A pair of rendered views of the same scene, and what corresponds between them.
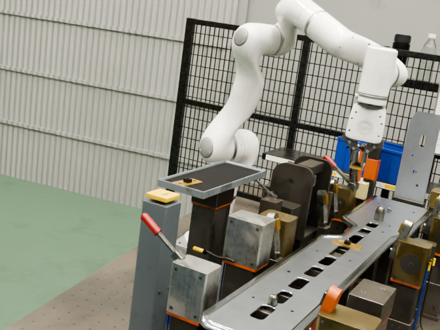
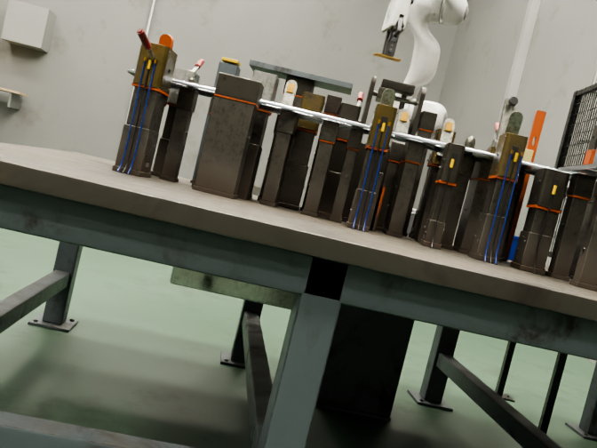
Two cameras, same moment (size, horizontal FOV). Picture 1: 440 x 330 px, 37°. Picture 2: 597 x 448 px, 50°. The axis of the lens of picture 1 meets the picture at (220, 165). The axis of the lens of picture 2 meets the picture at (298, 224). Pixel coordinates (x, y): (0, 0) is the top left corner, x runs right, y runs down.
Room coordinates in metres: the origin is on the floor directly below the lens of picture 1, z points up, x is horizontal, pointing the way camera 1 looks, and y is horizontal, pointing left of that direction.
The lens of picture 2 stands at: (0.85, -2.13, 0.77)
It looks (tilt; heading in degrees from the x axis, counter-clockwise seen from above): 3 degrees down; 65
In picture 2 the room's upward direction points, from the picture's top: 14 degrees clockwise
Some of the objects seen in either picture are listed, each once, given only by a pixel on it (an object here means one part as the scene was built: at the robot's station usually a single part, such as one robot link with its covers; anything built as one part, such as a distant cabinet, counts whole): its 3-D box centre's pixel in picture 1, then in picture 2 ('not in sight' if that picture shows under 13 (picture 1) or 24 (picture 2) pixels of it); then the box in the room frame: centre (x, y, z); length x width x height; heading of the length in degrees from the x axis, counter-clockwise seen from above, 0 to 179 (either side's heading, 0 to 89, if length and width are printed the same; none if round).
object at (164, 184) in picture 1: (215, 177); (301, 77); (1.73, 0.01, 1.16); 0.37 x 0.14 x 0.02; 153
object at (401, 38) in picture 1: (399, 55); not in sight; (2.87, -0.70, 1.52); 0.07 x 0.07 x 0.18
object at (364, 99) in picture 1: (370, 99); not in sight; (1.83, -0.39, 1.42); 0.09 x 0.08 x 0.03; 75
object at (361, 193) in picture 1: (354, 228); (512, 204); (2.33, -0.53, 0.88); 0.04 x 0.04 x 0.37; 63
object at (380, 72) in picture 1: (378, 70); not in sight; (1.83, -0.40, 1.50); 0.09 x 0.08 x 0.13; 134
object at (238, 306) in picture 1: (347, 248); (351, 124); (1.76, -0.39, 1.00); 1.38 x 0.22 x 0.02; 153
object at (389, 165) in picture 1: (375, 158); not in sight; (2.67, -0.64, 1.09); 0.30 x 0.17 x 0.13; 53
